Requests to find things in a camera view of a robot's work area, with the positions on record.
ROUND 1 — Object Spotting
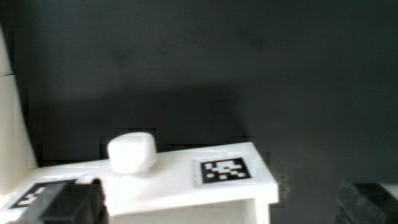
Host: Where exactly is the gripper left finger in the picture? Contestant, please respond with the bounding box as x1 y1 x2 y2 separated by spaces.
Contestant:
24 179 109 224

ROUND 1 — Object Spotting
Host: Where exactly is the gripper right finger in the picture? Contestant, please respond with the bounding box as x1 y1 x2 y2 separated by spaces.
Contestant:
335 182 398 224

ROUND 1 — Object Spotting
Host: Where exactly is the white U-shaped fence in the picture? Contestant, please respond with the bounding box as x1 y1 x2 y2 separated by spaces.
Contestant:
0 26 38 197

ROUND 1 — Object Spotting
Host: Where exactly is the white drawer tray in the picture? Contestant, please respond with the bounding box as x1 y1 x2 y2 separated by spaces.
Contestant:
0 132 280 224

